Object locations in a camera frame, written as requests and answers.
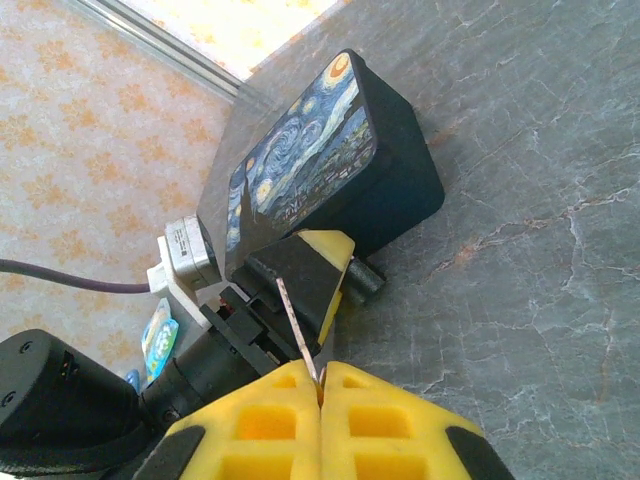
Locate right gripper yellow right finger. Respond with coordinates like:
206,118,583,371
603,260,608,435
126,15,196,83
319,360,516,480

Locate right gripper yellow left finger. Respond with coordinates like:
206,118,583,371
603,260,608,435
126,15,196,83
134,360,322,480

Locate thin metal key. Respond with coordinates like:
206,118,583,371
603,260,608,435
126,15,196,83
275,277,329,389

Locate blue white patterned card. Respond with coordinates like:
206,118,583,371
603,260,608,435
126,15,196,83
141,298,180,384

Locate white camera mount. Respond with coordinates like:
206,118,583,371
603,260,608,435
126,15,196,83
145,234,227,332

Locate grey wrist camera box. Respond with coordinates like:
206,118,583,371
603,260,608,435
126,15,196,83
163,213,222,292

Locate dark purple cable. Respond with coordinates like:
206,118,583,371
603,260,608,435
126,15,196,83
0,258,152,295

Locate aluminium rail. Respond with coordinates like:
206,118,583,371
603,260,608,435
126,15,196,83
74,0,244,101

